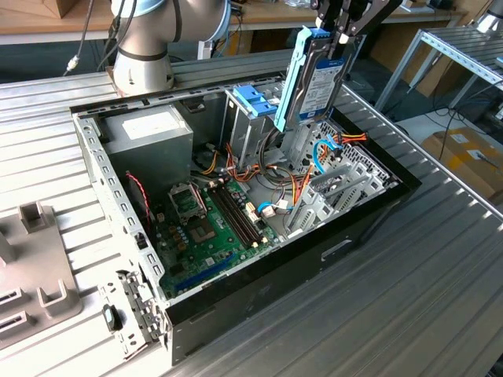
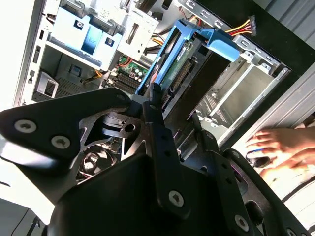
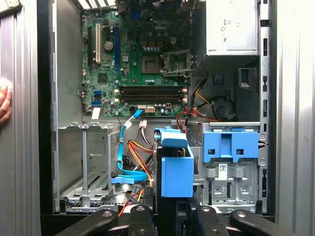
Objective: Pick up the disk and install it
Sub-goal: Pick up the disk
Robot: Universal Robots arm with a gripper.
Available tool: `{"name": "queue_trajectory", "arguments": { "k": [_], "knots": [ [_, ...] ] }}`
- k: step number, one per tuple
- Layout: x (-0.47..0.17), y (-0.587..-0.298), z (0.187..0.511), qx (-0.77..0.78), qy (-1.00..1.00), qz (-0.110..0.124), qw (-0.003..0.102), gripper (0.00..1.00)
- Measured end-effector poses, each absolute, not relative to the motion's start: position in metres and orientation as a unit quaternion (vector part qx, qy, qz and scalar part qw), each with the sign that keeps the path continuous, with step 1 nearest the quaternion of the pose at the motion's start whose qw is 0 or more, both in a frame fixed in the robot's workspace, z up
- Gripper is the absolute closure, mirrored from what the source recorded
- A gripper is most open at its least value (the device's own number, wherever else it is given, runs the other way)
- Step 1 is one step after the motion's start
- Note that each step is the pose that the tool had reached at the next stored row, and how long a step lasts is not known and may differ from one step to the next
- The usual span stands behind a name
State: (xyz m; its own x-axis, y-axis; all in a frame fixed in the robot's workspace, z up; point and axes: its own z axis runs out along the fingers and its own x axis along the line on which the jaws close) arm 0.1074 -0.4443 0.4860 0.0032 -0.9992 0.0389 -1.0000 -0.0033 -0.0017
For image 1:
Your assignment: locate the thin metal locking lever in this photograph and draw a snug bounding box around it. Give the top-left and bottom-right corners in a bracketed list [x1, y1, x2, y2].
[191, 182, 207, 214]

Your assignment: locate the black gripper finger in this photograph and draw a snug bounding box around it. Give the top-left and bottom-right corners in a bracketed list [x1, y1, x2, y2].
[340, 0, 404, 60]
[310, 0, 342, 60]

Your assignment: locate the green motherboard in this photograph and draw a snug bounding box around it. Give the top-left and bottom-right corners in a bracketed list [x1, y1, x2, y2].
[151, 176, 285, 300]

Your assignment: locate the orange yellow wire bundle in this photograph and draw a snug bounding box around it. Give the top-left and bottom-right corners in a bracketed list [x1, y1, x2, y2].
[198, 151, 221, 176]

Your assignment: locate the grey power supply unit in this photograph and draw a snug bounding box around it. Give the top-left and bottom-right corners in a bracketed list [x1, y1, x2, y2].
[97, 104, 196, 192]

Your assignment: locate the red orange wire bundle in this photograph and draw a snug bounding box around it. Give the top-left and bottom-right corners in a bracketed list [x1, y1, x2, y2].
[224, 141, 315, 207]

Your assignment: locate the silver optical drive cage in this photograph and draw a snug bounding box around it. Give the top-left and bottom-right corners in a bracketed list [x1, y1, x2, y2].
[222, 76, 315, 168]

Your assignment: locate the large labelled cardboard box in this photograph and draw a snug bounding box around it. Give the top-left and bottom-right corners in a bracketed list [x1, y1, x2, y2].
[420, 126, 503, 205]

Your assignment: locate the black RAM slot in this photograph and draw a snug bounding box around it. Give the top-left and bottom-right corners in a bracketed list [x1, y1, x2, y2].
[209, 188, 251, 250]
[214, 187, 255, 248]
[223, 183, 265, 243]
[218, 185, 260, 245]

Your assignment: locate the metal slat table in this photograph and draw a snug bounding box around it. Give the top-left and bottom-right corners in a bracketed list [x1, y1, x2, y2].
[375, 27, 503, 115]

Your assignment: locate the hard disk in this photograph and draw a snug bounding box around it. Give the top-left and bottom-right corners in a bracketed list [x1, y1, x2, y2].
[274, 25, 357, 134]

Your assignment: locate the grey parts rack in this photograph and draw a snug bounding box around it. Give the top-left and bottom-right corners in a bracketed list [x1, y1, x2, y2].
[0, 200, 84, 350]

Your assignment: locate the blue expansion slot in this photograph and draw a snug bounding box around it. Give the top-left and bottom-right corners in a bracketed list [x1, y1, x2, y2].
[174, 253, 238, 295]

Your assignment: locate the orange red power wire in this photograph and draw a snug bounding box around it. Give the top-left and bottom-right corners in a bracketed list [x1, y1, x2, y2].
[321, 132, 369, 162]

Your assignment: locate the brown cardboard panel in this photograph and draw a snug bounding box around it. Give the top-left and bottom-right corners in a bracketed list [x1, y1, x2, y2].
[369, 21, 471, 99]

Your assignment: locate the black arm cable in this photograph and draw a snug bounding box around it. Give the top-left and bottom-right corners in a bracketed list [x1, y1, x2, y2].
[61, 0, 138, 78]

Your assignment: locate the black cable bundle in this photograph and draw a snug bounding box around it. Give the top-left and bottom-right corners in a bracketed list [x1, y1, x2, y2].
[257, 125, 290, 168]

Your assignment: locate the long wooden desk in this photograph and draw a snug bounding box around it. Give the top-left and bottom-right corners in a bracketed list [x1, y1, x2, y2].
[0, 0, 471, 93]

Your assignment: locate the blue plastic drive latch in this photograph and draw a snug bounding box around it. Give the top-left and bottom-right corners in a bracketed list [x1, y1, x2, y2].
[233, 86, 281, 118]

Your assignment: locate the small cardboard box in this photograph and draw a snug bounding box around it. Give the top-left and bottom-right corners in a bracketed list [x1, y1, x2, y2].
[42, 0, 113, 20]

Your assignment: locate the silver disk bay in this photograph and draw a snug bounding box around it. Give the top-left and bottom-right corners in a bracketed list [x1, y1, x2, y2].
[285, 117, 400, 240]

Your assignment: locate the blue data wire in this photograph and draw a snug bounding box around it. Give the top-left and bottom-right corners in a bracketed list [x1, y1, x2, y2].
[313, 133, 342, 176]
[257, 201, 295, 216]

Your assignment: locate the metal socket cover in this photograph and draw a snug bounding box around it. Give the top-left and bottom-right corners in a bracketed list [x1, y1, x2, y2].
[167, 183, 208, 220]

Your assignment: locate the CPU socket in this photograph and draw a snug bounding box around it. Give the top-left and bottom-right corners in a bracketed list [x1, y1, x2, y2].
[187, 218, 218, 243]

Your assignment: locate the black PC case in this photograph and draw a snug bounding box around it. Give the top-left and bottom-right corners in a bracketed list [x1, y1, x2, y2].
[69, 69, 424, 367]

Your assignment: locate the red black twisted wire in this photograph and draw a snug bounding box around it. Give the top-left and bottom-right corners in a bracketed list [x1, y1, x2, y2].
[124, 170, 154, 236]

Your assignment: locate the small black tool blue ring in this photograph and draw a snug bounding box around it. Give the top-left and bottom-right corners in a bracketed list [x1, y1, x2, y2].
[101, 304, 123, 333]

